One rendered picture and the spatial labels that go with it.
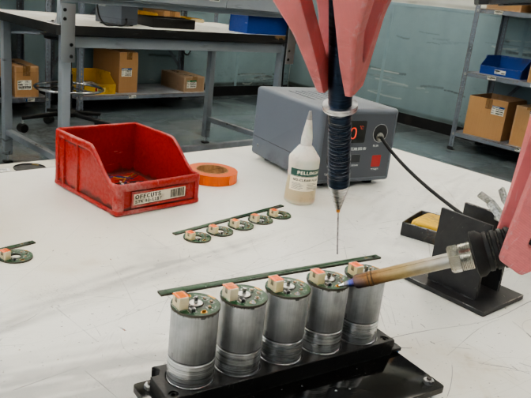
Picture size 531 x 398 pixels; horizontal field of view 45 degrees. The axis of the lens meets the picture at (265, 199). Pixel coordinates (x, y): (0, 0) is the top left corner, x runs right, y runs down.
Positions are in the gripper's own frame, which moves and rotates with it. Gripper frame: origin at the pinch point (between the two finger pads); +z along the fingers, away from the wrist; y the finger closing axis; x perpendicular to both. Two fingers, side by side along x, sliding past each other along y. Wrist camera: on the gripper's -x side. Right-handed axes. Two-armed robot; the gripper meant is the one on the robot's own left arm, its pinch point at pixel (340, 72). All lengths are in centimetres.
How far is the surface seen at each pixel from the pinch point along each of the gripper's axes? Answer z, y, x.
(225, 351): 13.8, 4.1, 5.6
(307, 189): 26.0, 14.6, -27.7
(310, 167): 23.7, 14.5, -28.4
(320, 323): 14.8, 0.8, 0.8
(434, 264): 10.9, -4.5, -2.1
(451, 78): 204, 92, -477
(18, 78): 145, 322, -247
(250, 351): 13.9, 2.9, 5.0
